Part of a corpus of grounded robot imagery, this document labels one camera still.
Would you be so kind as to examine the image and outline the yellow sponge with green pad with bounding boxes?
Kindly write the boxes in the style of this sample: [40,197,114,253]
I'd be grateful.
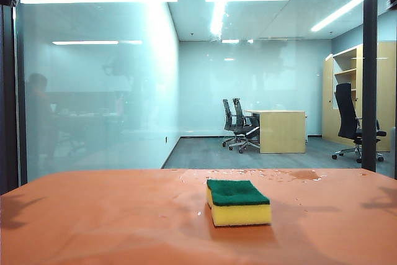
[206,179,272,227]

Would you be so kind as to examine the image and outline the diagonal ceiling light strip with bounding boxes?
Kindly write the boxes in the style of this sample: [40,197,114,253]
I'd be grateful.
[311,0,397,32]

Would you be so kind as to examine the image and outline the tall black office chair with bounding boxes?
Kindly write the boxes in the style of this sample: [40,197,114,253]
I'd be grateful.
[331,82,387,163]

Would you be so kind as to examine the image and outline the light wooden shelf cabinet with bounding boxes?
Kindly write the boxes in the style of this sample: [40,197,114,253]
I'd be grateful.
[321,41,397,153]

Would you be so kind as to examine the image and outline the light wooden desk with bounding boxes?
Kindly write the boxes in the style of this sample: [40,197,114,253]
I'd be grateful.
[244,109,308,154]

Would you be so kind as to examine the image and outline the black mesh office chair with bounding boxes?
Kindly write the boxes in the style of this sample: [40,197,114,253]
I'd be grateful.
[222,98,241,148]
[228,97,261,154]

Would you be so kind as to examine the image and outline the orange table mat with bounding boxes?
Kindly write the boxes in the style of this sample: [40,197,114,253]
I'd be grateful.
[0,168,397,265]

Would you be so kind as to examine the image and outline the dark metal frame post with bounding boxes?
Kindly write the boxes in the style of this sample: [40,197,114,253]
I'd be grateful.
[361,0,378,173]
[0,0,29,196]

